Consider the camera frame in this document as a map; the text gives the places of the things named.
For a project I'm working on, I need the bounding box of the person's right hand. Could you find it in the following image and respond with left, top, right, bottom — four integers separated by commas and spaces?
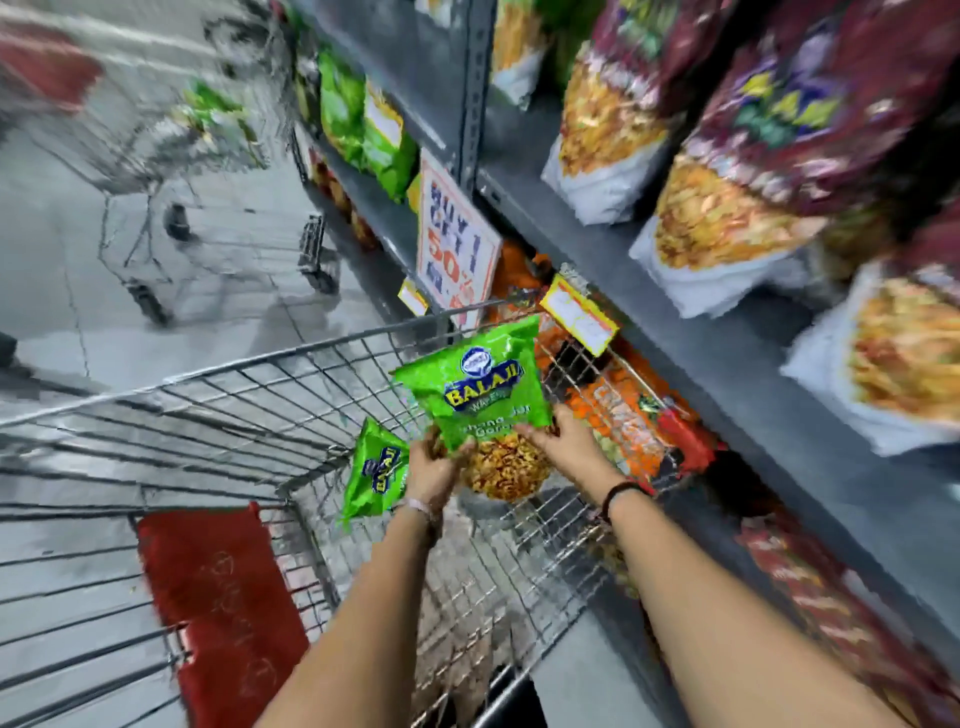
513, 405, 629, 504

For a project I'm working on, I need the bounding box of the green chips packet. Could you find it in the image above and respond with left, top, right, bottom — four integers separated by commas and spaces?
362, 81, 420, 203
318, 48, 367, 171

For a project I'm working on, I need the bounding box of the metal wire shopping cart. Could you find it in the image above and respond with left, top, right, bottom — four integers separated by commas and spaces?
0, 296, 700, 728

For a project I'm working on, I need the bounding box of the yellow and white snack packet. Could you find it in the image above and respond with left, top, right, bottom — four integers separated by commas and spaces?
490, 0, 554, 108

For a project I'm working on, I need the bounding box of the maroon snack packet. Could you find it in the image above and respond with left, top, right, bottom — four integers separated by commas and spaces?
541, 0, 740, 227
780, 198, 960, 459
628, 0, 960, 321

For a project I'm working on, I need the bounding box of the large yellow price tag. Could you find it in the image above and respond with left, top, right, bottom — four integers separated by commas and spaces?
539, 273, 621, 358

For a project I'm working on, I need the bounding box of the silver wrist bracelet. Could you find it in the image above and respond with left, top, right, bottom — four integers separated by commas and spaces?
393, 496, 445, 528

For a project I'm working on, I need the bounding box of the white sale sign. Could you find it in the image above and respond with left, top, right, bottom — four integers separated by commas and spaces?
415, 147, 504, 331

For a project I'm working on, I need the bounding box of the row of orange snack packets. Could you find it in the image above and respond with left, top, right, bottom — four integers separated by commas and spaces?
486, 240, 723, 483

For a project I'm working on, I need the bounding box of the empty metal shopping cart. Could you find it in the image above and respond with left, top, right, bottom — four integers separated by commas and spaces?
0, 0, 343, 328

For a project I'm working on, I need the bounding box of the person's left hand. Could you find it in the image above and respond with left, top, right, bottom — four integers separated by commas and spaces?
404, 427, 479, 519

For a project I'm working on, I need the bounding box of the grey metal shelf rack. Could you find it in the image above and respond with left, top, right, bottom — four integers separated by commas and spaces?
281, 0, 960, 661

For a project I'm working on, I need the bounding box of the large green snack packet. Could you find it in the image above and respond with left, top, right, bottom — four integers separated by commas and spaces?
390, 315, 558, 504

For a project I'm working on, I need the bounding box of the small green snack packet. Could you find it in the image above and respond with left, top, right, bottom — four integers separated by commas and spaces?
339, 417, 412, 528

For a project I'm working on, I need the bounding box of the person's right forearm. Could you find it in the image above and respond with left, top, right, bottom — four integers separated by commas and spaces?
602, 486, 910, 728

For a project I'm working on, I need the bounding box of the person's left forearm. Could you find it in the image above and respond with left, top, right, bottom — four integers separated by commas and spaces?
255, 504, 451, 728

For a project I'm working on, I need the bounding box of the black wrist band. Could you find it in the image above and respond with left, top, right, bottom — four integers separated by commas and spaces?
598, 480, 655, 526

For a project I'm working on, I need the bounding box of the row of red snack packets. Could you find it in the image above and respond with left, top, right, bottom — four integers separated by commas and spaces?
733, 513, 960, 728

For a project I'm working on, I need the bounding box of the red cart seat flap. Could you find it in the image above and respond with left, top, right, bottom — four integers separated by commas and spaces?
135, 502, 311, 728

